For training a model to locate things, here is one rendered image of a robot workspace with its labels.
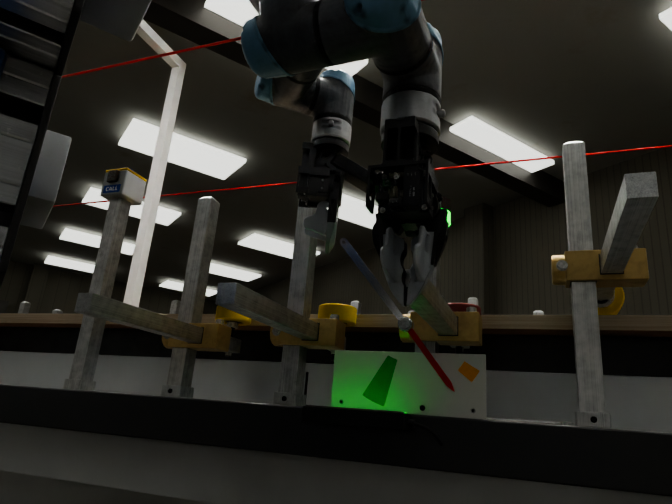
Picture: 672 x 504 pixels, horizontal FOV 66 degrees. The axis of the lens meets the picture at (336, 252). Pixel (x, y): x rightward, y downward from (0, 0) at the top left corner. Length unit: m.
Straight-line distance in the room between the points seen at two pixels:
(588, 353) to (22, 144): 0.80
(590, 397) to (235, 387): 0.77
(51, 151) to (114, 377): 0.88
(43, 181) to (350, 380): 0.56
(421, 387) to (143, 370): 0.80
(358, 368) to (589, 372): 0.36
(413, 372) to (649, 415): 0.44
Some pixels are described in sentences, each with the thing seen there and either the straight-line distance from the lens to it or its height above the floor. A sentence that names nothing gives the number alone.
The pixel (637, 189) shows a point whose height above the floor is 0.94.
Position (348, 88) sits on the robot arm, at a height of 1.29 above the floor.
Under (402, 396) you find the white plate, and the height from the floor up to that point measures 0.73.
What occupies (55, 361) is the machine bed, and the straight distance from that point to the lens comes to 1.67.
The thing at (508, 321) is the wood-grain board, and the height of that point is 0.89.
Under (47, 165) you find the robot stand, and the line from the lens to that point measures 0.73.
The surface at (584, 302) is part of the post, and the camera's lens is 0.90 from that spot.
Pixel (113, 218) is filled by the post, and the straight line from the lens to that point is 1.35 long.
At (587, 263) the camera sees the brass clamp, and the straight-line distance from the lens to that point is 0.91.
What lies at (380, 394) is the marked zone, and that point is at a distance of 0.91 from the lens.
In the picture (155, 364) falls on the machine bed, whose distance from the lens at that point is 1.43.
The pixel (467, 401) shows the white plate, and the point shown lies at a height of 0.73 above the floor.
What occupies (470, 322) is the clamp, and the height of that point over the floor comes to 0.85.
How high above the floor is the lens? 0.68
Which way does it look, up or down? 18 degrees up
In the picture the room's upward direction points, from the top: 5 degrees clockwise
